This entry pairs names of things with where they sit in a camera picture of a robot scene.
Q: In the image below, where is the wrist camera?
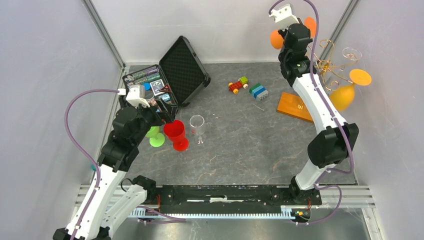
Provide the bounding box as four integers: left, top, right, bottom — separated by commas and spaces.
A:
126, 84, 150, 108
269, 3, 300, 30

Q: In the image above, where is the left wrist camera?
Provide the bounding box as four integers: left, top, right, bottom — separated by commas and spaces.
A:
126, 84, 150, 108

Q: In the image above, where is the blue green brick stack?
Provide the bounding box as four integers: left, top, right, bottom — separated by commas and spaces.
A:
249, 83, 269, 101

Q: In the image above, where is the green plastic wine glass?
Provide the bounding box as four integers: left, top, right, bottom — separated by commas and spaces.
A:
145, 126, 165, 148

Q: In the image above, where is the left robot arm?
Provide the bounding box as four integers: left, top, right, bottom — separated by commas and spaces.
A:
52, 100, 178, 240

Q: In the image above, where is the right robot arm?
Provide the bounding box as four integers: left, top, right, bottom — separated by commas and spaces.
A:
278, 23, 359, 204

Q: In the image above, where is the clear wine glass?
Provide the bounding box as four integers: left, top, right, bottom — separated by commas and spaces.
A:
189, 114, 206, 145
340, 47, 362, 71

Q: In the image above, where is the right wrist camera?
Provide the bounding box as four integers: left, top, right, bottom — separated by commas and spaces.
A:
269, 3, 300, 30

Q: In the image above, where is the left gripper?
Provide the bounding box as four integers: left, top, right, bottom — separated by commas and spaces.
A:
127, 96, 178, 145

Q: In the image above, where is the black open case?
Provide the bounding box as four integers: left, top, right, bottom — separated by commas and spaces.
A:
122, 35, 211, 115

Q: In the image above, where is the yellow plastic wine glass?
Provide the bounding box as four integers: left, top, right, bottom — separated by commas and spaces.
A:
329, 68, 372, 112

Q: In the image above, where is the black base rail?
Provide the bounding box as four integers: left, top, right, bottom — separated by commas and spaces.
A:
79, 183, 375, 221

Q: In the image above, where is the orange plastic wine glass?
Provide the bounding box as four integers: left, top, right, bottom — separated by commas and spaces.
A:
270, 16, 317, 50

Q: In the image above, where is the toy brick car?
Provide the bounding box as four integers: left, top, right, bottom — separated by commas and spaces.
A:
228, 76, 249, 94

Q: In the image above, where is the gold wine glass rack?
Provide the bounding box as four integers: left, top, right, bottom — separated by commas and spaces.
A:
276, 53, 353, 123

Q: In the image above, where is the red plastic wine glass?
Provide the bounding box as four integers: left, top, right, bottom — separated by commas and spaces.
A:
163, 119, 189, 152

